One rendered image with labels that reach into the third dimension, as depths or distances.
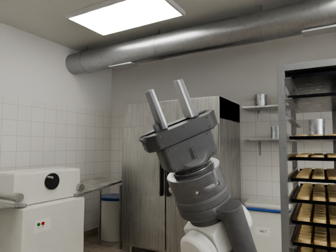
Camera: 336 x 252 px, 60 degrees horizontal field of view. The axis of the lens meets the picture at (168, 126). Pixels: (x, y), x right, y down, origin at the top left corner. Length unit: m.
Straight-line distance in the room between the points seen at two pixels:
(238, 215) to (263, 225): 3.15
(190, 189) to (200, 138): 0.08
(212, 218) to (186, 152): 0.11
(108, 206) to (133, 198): 0.86
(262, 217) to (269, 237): 0.22
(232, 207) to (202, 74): 4.15
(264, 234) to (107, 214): 2.38
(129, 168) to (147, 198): 0.47
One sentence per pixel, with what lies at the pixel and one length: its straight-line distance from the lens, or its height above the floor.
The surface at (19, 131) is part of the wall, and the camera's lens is 4.25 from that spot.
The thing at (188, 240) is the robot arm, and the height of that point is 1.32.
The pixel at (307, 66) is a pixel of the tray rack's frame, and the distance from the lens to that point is 1.39.
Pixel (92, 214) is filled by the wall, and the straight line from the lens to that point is 5.21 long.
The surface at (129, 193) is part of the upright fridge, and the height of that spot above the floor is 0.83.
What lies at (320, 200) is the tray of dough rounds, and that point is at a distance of 1.42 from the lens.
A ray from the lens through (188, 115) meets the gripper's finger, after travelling 0.45.
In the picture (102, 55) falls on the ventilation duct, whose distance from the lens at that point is 4.30.
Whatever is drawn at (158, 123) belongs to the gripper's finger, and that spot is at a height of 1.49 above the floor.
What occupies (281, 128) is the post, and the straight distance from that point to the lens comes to 1.36.
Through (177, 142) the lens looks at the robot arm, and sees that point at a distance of 0.42.
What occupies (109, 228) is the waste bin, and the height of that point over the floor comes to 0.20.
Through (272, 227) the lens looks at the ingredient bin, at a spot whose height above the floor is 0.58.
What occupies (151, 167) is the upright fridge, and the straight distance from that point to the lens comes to 3.78.
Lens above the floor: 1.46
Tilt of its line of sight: 4 degrees up
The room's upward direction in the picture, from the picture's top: straight up
